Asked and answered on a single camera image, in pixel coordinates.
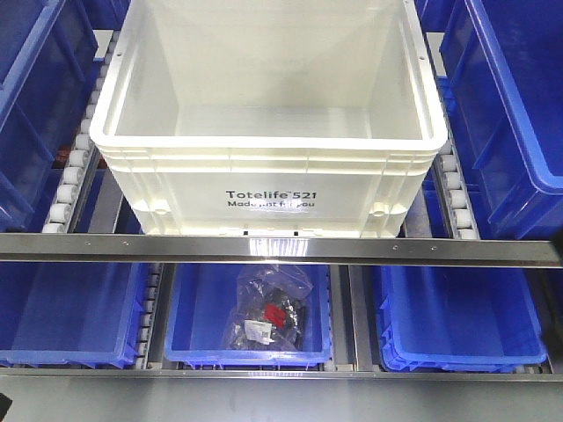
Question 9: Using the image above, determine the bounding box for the white plastic tote box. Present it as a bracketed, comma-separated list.
[90, 1, 448, 238]

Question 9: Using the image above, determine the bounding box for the clear bag of parts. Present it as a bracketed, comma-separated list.
[223, 265, 313, 352]

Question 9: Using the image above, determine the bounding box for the blue bin lower middle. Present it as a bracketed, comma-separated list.
[165, 264, 332, 368]

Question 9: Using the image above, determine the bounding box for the blue bin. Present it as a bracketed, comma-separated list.
[1, 1, 98, 230]
[373, 266, 547, 373]
[165, 264, 332, 368]
[440, 1, 562, 239]
[1, 262, 150, 368]

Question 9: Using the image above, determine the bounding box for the white roller track right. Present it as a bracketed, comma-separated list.
[424, 33, 480, 241]

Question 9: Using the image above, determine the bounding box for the white roller track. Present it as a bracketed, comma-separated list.
[424, 33, 480, 241]
[41, 30, 121, 234]

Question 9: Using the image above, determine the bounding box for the white roller track left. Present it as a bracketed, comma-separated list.
[41, 30, 121, 234]

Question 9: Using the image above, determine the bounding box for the blue bin lower right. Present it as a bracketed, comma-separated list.
[373, 266, 547, 373]

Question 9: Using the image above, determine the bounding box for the blue bin lower left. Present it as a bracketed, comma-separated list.
[1, 262, 150, 368]

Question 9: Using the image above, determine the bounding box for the blue bin upper right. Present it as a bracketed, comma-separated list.
[440, 1, 562, 239]

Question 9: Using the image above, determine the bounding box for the blue bin upper left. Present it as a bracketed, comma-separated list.
[1, 1, 98, 230]

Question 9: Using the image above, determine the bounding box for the metal upper shelf rail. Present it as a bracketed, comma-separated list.
[1, 233, 562, 269]

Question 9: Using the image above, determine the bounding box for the metal shelf rail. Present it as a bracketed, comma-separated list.
[1, 367, 562, 383]
[1, 233, 562, 269]

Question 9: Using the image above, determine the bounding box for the metal lower shelf rail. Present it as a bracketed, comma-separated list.
[1, 367, 562, 383]

